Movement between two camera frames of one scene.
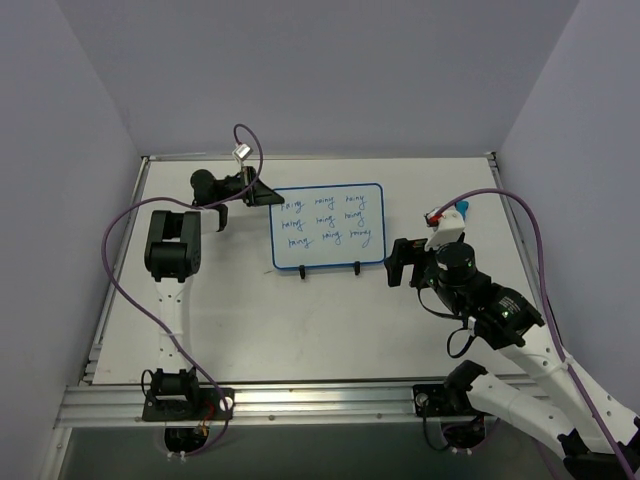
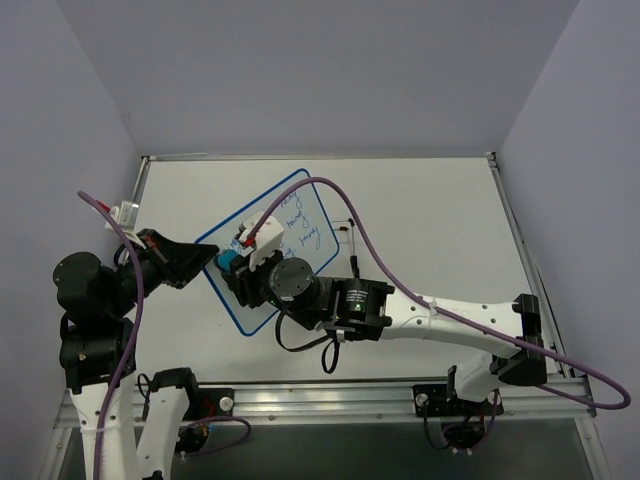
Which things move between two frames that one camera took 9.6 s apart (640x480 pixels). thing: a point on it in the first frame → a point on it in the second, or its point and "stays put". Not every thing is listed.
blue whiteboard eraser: x=461 y=206 → x=224 y=259
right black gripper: x=409 y=260 → x=239 y=279
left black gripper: x=250 y=186 → x=161 y=259
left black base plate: x=204 y=406 stays put
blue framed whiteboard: x=328 y=225 → x=308 y=235
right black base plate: x=433 y=400 stays put
